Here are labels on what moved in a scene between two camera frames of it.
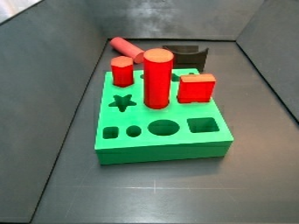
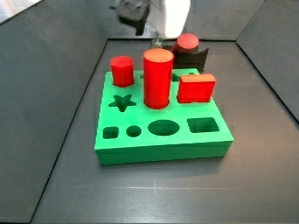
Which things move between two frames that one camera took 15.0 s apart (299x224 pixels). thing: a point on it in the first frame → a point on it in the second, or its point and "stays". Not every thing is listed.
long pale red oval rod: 128,50 → 187,43
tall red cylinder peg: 158,73 stays
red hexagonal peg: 123,71 stays
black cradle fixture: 188,58 stays
